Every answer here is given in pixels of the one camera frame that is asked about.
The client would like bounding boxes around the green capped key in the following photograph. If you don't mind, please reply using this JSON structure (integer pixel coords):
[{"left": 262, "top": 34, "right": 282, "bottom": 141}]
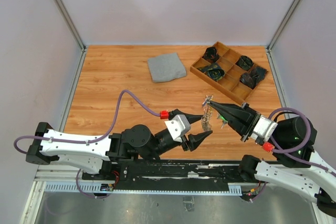
[{"left": 217, "top": 114, "right": 228, "bottom": 129}]

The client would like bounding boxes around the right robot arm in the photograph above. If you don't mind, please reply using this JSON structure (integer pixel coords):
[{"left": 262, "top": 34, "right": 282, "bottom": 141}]
[{"left": 208, "top": 101, "right": 335, "bottom": 217}]

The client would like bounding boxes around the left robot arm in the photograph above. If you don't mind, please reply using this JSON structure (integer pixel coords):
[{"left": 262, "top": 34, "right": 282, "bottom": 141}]
[{"left": 26, "top": 109, "right": 212, "bottom": 180}]

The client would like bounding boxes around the rolled dark tie lower right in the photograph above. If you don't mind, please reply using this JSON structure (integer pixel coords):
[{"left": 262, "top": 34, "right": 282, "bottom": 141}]
[{"left": 239, "top": 66, "right": 268, "bottom": 89}]

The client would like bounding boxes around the rolled dark tie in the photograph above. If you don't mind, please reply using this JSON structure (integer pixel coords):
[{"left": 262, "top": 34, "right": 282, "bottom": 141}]
[
  {"left": 198, "top": 63, "right": 225, "bottom": 81},
  {"left": 236, "top": 55, "right": 254, "bottom": 71},
  {"left": 202, "top": 47, "right": 219, "bottom": 63},
  {"left": 239, "top": 66, "right": 268, "bottom": 89}
]

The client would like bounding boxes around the wooden compartment tray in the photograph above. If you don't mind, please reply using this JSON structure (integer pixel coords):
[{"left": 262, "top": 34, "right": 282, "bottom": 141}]
[{"left": 190, "top": 41, "right": 270, "bottom": 105}]

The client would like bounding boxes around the rolled dark tie centre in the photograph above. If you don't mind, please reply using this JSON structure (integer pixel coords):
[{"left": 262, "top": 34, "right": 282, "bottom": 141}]
[{"left": 198, "top": 63, "right": 225, "bottom": 81}]

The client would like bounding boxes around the folded grey cloth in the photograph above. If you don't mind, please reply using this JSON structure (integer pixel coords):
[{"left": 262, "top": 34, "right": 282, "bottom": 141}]
[{"left": 147, "top": 52, "right": 187, "bottom": 83}]

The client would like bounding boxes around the rolled dark tie top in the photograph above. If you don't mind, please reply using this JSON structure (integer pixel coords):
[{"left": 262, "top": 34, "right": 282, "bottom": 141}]
[{"left": 202, "top": 47, "right": 219, "bottom": 63}]

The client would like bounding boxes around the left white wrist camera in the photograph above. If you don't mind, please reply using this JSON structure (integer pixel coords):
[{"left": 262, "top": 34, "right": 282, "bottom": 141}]
[{"left": 164, "top": 114, "right": 191, "bottom": 143}]

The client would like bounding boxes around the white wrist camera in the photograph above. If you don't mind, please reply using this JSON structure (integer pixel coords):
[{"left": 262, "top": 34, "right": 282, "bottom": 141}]
[
  {"left": 164, "top": 114, "right": 191, "bottom": 143},
  {"left": 250, "top": 115, "right": 278, "bottom": 145}
]

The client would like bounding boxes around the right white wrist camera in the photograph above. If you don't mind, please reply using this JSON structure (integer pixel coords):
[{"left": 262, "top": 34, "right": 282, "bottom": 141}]
[{"left": 250, "top": 115, "right": 278, "bottom": 145}]

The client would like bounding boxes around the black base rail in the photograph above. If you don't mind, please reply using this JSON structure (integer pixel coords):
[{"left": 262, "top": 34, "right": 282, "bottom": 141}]
[{"left": 81, "top": 159, "right": 258, "bottom": 193}]

